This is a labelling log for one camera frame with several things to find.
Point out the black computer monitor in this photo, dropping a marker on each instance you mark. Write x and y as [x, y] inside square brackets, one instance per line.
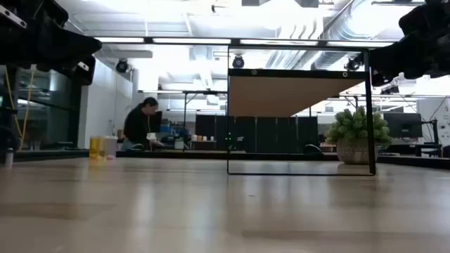
[157, 121]
[403, 124]

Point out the person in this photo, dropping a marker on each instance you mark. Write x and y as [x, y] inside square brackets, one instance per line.
[137, 124]

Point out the green plant in woven pot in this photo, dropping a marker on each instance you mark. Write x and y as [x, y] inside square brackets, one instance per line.
[351, 126]

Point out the long overhead light bar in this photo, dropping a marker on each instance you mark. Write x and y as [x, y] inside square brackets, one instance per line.
[190, 40]

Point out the silver ceiling air duct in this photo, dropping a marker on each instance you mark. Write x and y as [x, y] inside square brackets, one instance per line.
[351, 28]

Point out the brown cardboard box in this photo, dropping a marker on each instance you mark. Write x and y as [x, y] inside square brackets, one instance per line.
[120, 134]

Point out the small grey white cylinder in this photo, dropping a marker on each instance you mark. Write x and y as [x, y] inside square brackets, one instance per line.
[8, 158]

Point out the black partition panels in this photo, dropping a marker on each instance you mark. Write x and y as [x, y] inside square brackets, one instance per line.
[267, 133]

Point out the pink pill bottle white cap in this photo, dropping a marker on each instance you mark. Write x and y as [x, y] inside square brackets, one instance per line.
[108, 156]

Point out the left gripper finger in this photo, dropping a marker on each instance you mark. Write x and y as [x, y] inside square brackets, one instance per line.
[84, 74]
[84, 47]

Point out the wooden shelf black metal frame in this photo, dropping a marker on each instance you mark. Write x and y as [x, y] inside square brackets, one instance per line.
[281, 95]

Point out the black spotlight cluster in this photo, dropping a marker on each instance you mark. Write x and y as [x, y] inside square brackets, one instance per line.
[389, 89]

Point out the black frame background workbench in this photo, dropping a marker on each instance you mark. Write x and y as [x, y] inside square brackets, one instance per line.
[185, 116]

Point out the black aluminium frame rails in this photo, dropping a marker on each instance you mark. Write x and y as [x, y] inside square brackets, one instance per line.
[415, 162]
[52, 155]

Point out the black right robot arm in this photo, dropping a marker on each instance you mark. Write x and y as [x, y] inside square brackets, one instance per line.
[429, 17]

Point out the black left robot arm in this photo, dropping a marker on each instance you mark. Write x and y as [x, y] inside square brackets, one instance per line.
[31, 14]

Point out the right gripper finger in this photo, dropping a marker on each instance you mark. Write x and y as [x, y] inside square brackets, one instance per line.
[379, 78]
[385, 59]

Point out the orange pill bottle white cap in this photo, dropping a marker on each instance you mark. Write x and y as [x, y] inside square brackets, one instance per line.
[94, 147]

